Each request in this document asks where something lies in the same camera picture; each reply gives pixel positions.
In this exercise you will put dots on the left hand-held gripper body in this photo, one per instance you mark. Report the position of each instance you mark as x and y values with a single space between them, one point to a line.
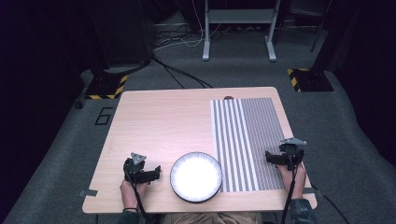
134 164

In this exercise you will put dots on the person's left hand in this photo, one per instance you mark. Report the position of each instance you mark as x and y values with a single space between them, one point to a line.
130 194

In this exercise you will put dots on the grey tape piece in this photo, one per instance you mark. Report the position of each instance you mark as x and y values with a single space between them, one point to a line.
88 193
310 190

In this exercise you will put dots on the small brown knob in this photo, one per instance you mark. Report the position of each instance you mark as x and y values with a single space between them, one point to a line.
228 98

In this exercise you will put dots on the grey striped placemat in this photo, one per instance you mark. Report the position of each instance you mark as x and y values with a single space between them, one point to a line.
249 143

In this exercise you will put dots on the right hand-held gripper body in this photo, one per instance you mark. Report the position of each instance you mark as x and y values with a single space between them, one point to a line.
292 151

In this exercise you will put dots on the person's right hand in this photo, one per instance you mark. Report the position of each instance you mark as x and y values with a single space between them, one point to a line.
298 183

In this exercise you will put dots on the white metal stand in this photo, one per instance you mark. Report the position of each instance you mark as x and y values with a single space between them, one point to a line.
239 16

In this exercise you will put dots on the small black round object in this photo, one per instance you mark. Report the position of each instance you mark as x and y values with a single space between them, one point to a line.
78 104

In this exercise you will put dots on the white plate with dark rim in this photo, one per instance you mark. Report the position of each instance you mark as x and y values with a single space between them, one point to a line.
196 177

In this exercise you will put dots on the black base with striped tape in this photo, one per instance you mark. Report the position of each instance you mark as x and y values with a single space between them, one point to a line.
313 80
105 87

